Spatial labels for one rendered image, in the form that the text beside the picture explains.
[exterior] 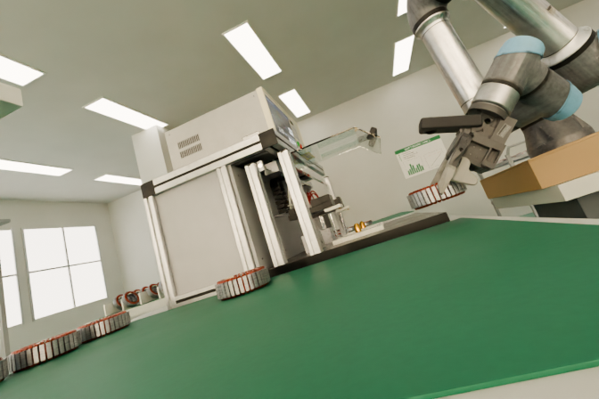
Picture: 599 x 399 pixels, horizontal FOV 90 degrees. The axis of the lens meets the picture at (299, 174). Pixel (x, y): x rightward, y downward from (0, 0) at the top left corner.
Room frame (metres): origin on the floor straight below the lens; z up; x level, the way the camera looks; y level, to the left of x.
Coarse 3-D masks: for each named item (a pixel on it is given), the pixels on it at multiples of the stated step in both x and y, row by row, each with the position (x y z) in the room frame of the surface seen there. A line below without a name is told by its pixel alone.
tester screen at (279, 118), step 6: (270, 102) 0.94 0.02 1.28; (270, 108) 0.92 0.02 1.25; (276, 108) 1.01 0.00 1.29; (276, 114) 0.98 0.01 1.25; (282, 114) 1.06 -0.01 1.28; (276, 120) 0.95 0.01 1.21; (282, 120) 1.03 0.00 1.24; (288, 120) 1.14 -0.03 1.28; (276, 126) 0.92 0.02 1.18; (282, 126) 1.00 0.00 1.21; (288, 126) 1.10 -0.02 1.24; (288, 138) 1.03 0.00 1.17
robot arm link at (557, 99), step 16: (544, 80) 0.56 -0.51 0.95; (560, 80) 0.57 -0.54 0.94; (528, 96) 0.59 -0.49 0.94; (544, 96) 0.58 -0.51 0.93; (560, 96) 0.58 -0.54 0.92; (576, 96) 0.59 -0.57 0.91; (512, 112) 0.64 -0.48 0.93; (528, 112) 0.63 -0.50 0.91; (544, 112) 0.62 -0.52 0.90; (560, 112) 0.61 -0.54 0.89
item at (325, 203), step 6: (318, 198) 0.93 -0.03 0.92; (324, 198) 0.93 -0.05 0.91; (330, 198) 0.93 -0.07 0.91; (312, 204) 0.93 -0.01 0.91; (318, 204) 0.93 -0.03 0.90; (324, 204) 0.92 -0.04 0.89; (330, 204) 0.92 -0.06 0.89; (312, 210) 0.93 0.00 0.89; (318, 210) 0.93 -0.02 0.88; (324, 210) 0.93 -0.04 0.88; (330, 210) 0.94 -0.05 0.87; (288, 216) 0.95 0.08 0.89; (294, 216) 0.95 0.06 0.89
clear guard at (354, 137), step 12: (348, 132) 0.83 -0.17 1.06; (360, 132) 0.83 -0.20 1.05; (312, 144) 0.84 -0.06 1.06; (324, 144) 0.88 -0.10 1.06; (336, 144) 0.92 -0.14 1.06; (348, 144) 0.97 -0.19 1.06; (360, 144) 1.01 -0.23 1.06; (372, 144) 0.93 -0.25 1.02; (300, 156) 0.92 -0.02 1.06; (312, 156) 0.96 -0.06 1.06; (324, 156) 1.02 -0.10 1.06
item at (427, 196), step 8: (432, 184) 0.58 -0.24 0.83; (448, 184) 0.57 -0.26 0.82; (456, 184) 0.58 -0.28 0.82; (464, 184) 0.60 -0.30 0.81; (416, 192) 0.60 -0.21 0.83; (424, 192) 0.59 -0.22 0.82; (432, 192) 0.59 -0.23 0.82; (448, 192) 0.57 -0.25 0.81; (456, 192) 0.58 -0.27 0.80; (408, 200) 0.64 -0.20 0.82; (416, 200) 0.61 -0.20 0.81; (424, 200) 0.59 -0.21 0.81; (432, 200) 0.58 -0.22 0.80; (440, 200) 0.58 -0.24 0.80; (416, 208) 0.63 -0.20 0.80
